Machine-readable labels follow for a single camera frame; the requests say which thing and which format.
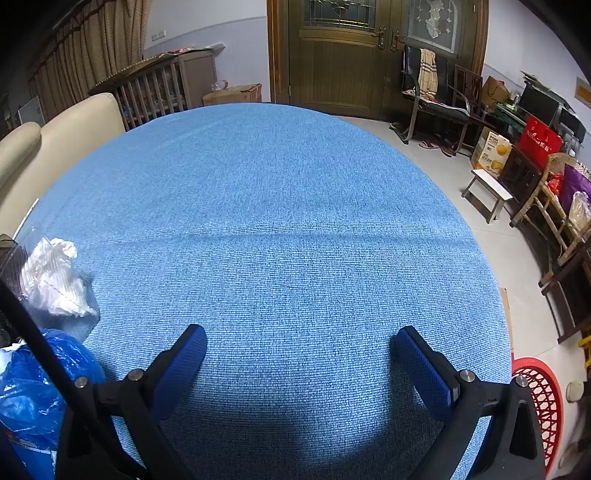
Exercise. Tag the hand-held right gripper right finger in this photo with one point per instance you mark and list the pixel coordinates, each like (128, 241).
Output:
(422, 374)

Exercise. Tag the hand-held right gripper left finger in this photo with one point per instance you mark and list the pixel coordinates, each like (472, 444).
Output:
(182, 364)

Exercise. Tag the red plastic mesh basket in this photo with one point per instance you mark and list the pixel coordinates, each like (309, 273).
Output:
(547, 406)

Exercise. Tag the blue plastic bag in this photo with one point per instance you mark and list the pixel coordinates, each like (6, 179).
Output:
(27, 397)

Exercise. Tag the white tissue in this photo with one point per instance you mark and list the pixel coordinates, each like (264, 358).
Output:
(51, 277)

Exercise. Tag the clear plastic container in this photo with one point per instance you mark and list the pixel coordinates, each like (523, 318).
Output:
(11, 265)

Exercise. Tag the tall dark wooden chair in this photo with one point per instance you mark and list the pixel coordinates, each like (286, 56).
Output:
(558, 281)

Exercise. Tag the blue tablecloth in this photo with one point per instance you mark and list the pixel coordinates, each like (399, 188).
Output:
(277, 207)

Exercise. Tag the small white stool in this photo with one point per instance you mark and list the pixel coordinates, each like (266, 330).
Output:
(489, 182)

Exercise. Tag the rattan chair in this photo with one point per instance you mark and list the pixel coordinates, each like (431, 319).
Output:
(545, 203)

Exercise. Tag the dark wooden side table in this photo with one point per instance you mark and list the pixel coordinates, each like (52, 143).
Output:
(519, 175)

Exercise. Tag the dark slipper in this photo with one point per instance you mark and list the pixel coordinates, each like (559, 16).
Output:
(449, 152)
(429, 144)

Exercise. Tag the clear plastic bag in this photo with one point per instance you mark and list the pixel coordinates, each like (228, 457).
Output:
(579, 212)

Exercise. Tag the yellow printed carton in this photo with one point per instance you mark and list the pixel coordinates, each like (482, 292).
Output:
(491, 154)

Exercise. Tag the small red packet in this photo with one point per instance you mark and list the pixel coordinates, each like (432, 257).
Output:
(555, 183)

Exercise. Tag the purple bag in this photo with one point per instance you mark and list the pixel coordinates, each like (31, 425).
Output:
(575, 184)

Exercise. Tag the beige sofa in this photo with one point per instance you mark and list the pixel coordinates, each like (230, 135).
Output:
(69, 134)

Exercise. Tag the red gift bag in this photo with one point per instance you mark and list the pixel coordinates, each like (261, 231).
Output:
(538, 143)

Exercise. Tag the black leather chair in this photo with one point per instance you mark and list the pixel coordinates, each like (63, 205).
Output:
(443, 110)

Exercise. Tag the green desk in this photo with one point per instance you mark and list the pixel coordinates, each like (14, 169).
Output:
(508, 117)

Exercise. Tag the wooden crib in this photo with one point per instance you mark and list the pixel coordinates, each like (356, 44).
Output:
(147, 92)

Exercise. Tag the brown cardboard box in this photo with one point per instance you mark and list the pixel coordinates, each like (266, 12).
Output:
(235, 94)

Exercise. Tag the clear plastic bottle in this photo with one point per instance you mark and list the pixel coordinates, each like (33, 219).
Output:
(219, 85)

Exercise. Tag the grey brown cabinet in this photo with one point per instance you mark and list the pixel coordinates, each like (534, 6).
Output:
(198, 78)

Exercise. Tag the black computer monitor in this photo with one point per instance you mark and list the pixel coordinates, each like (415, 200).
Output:
(540, 106)
(572, 123)

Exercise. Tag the white board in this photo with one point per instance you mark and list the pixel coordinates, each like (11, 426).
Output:
(32, 110)

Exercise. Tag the striped beige scarf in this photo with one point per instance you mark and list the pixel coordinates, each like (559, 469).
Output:
(428, 69)

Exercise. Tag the wooden double door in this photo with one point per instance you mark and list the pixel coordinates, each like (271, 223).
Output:
(332, 69)

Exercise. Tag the beige curtain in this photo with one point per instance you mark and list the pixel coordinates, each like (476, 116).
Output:
(92, 46)

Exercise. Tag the yellow wall sign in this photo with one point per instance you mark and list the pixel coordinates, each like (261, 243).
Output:
(582, 87)

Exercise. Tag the white wall outlet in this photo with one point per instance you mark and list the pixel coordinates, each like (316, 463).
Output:
(157, 36)

